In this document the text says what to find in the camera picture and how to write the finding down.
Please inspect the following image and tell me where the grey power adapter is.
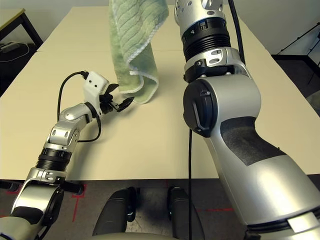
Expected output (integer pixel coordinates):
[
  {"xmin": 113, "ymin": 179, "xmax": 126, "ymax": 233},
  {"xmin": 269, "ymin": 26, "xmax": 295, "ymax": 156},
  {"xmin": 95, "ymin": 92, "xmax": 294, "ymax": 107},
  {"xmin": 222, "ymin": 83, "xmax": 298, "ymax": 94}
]
[{"xmin": 1, "ymin": 42, "xmax": 20, "ymax": 52}]

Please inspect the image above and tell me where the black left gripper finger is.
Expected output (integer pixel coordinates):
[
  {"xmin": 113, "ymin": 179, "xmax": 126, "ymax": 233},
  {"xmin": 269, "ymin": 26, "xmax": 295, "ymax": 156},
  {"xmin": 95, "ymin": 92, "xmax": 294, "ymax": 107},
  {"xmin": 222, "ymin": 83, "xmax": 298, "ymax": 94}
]
[
  {"xmin": 116, "ymin": 96, "xmax": 136, "ymax": 113},
  {"xmin": 106, "ymin": 83, "xmax": 120, "ymax": 95}
]

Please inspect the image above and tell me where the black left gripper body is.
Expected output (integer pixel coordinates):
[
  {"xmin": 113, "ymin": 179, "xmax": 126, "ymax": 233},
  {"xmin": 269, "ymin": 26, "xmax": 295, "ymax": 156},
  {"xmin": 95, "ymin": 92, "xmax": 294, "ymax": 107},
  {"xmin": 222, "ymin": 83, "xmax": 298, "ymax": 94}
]
[{"xmin": 98, "ymin": 91, "xmax": 121, "ymax": 115}]

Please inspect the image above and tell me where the wooden side table black frame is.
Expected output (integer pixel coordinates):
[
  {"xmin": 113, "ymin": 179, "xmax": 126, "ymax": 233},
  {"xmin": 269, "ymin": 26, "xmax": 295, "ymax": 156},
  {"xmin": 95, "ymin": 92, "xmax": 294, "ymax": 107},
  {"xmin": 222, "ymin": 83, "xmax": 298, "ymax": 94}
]
[{"xmin": 0, "ymin": 8, "xmax": 44, "ymax": 47}]

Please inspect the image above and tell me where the beige robot torso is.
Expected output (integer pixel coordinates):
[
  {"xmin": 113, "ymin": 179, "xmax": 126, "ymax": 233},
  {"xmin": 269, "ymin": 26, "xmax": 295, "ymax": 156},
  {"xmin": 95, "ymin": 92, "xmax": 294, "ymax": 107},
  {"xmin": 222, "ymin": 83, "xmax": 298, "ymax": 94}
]
[{"xmin": 87, "ymin": 233, "xmax": 176, "ymax": 240}]

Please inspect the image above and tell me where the green towel with white trim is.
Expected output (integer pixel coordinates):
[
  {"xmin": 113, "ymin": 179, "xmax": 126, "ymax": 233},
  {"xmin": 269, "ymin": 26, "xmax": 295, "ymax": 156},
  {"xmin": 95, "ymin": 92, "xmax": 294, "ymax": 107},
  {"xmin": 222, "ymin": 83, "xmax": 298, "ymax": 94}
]
[{"xmin": 107, "ymin": 0, "xmax": 169, "ymax": 105}]

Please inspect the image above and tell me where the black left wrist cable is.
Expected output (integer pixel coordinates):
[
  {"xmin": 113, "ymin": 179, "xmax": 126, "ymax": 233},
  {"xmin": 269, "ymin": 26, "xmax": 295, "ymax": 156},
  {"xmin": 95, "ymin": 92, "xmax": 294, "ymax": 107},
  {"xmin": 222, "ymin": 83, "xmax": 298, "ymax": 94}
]
[{"xmin": 57, "ymin": 71, "xmax": 102, "ymax": 143}]

